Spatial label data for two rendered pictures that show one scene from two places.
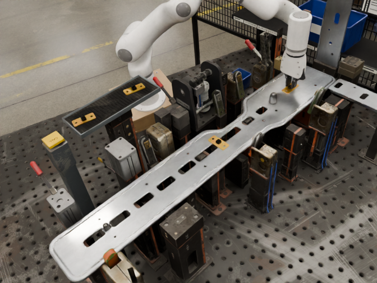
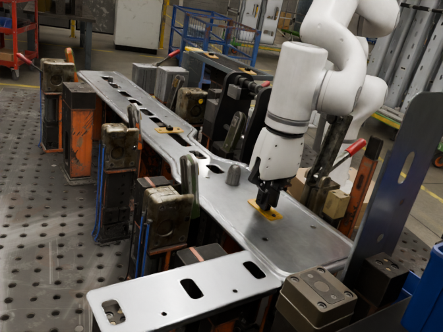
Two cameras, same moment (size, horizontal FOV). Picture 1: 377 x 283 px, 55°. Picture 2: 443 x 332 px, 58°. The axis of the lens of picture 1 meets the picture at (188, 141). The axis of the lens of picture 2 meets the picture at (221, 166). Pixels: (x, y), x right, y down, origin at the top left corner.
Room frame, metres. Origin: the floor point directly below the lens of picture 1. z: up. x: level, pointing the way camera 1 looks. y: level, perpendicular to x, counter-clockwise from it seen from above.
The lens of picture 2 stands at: (1.20, -1.24, 1.42)
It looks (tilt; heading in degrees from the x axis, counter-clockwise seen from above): 24 degrees down; 91
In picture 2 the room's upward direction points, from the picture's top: 11 degrees clockwise
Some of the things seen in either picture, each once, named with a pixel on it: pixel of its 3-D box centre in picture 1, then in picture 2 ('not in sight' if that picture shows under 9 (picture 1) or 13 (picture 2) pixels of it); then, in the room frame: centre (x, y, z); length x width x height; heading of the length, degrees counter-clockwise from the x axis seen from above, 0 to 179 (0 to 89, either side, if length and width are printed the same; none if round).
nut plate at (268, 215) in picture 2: (290, 87); (265, 207); (1.29, -0.48, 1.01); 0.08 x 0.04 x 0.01; 128
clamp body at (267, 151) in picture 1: (261, 178); (116, 184); (0.90, -0.27, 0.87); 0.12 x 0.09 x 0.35; 38
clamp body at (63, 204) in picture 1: (76, 228); (141, 105); (0.76, 0.45, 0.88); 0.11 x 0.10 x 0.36; 38
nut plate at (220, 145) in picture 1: (218, 141); (169, 128); (1.00, -0.12, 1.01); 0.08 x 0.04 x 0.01; 39
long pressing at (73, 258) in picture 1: (216, 147); (163, 129); (0.98, -0.11, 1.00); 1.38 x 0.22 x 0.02; 128
